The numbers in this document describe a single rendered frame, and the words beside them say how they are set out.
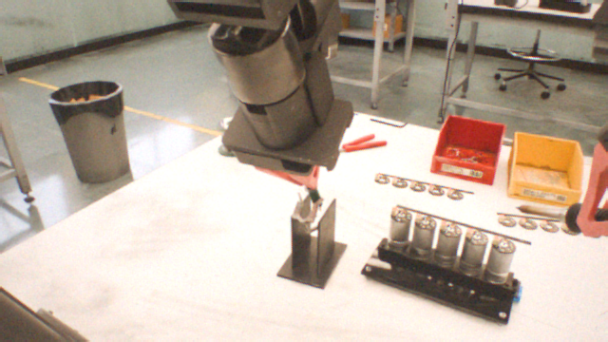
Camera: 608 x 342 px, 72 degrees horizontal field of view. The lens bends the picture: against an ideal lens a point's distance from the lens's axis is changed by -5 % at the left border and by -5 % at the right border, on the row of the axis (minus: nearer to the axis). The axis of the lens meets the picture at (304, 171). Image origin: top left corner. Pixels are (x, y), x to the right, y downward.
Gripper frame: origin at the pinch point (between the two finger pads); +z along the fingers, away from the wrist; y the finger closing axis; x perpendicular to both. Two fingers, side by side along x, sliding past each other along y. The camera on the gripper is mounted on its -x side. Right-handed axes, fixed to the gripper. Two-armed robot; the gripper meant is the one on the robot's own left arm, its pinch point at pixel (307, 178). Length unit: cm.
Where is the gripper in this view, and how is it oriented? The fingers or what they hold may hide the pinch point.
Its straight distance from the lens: 45.1
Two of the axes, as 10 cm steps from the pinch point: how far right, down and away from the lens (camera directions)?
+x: -3.4, 8.3, -4.5
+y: -9.2, -1.8, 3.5
